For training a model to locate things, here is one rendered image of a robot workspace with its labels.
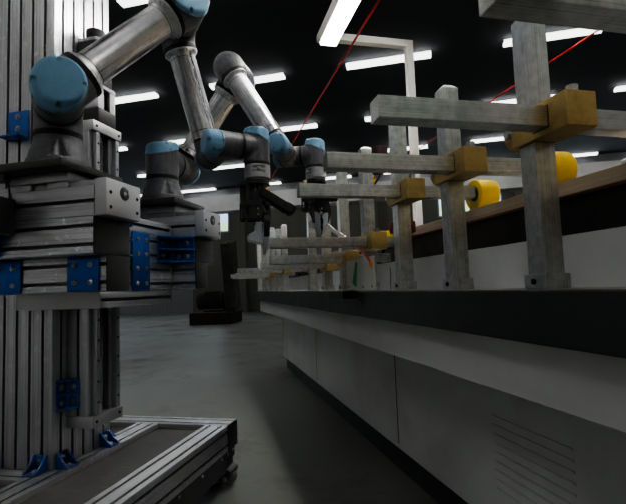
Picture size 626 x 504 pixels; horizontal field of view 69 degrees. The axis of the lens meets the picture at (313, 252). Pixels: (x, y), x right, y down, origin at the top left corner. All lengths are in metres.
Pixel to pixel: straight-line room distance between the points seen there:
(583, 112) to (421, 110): 0.22
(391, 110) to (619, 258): 0.52
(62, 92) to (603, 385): 1.17
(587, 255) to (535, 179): 0.28
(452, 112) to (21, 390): 1.38
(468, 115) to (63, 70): 0.91
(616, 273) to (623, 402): 0.31
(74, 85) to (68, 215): 0.30
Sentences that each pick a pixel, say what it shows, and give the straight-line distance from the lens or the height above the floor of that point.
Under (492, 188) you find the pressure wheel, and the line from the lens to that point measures 1.27.
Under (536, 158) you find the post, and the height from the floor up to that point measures 0.89.
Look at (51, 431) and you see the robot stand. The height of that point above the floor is 0.34.
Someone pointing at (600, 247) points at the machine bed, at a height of 0.77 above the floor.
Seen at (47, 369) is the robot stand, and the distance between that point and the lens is 1.55.
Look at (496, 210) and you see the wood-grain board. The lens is 1.17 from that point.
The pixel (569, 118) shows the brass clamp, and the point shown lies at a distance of 0.73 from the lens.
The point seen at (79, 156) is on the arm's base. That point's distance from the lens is 1.34.
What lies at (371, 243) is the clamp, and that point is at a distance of 1.35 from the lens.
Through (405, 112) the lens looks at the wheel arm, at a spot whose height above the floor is 0.94.
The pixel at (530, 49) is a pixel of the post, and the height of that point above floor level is 1.06.
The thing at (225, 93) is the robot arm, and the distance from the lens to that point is 1.89.
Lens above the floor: 0.71
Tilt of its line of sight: 4 degrees up
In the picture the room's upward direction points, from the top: 2 degrees counter-clockwise
